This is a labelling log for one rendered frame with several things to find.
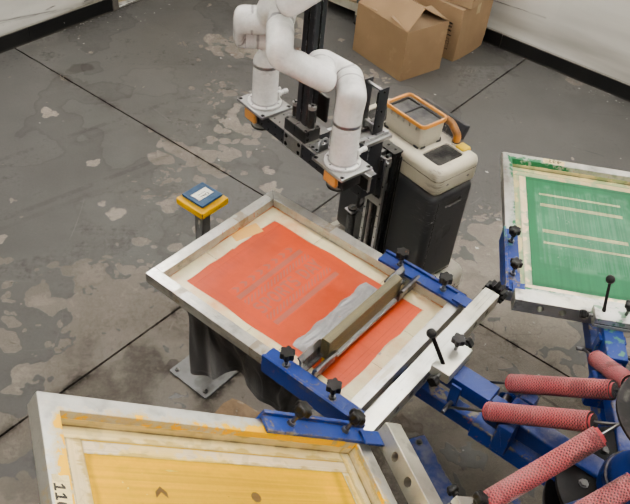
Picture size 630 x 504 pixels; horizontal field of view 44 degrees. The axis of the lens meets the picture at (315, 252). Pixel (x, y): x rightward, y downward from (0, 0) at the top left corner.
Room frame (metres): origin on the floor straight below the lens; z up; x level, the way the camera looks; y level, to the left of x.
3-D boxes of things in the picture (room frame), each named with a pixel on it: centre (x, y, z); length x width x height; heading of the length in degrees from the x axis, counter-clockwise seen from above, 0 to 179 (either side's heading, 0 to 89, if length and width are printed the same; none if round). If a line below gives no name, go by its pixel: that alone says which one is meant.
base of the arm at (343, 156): (2.15, -0.07, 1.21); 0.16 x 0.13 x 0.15; 134
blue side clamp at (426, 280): (1.76, -0.34, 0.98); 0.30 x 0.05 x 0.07; 55
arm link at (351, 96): (2.15, -0.06, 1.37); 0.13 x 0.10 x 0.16; 7
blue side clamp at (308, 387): (1.30, -0.02, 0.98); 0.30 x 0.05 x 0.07; 55
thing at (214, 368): (1.53, 0.18, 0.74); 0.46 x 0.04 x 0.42; 55
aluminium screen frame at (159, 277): (1.67, 0.02, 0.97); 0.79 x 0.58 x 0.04; 55
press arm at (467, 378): (1.35, -0.45, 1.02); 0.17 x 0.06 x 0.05; 55
